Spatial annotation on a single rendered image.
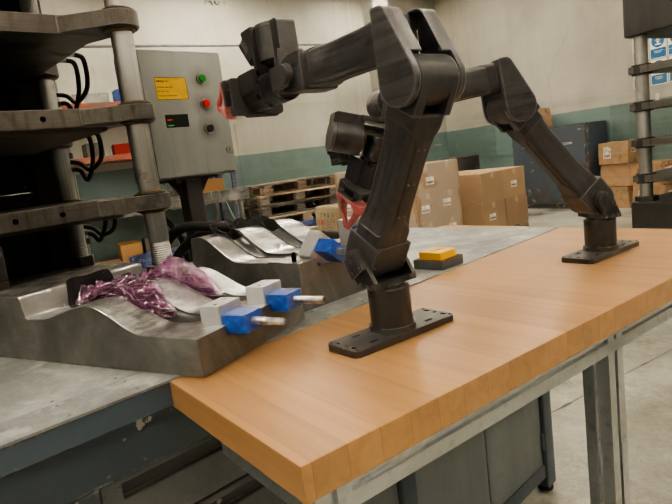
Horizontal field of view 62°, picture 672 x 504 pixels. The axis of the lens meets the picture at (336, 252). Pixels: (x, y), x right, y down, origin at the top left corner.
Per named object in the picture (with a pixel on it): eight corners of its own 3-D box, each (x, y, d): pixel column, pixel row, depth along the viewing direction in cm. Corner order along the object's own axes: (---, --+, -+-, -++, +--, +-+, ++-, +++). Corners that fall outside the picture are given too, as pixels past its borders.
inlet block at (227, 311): (298, 334, 80) (292, 297, 79) (278, 346, 75) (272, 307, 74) (226, 330, 86) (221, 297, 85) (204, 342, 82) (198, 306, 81)
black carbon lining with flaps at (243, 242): (352, 251, 119) (347, 207, 117) (294, 268, 108) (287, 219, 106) (256, 247, 144) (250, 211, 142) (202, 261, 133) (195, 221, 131)
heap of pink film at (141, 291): (235, 291, 99) (228, 248, 98) (160, 322, 84) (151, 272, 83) (134, 291, 112) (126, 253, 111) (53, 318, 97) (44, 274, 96)
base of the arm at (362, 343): (318, 296, 79) (349, 302, 74) (418, 266, 91) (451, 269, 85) (326, 349, 81) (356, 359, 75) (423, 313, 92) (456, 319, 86)
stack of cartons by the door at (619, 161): (680, 204, 679) (678, 134, 665) (665, 208, 662) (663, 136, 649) (613, 204, 751) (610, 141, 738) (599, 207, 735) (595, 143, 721)
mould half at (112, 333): (305, 318, 97) (296, 257, 96) (203, 378, 75) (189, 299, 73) (112, 313, 122) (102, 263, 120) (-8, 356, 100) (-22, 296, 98)
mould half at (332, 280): (396, 278, 119) (389, 215, 117) (305, 312, 102) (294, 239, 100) (258, 267, 156) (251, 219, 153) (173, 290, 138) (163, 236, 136)
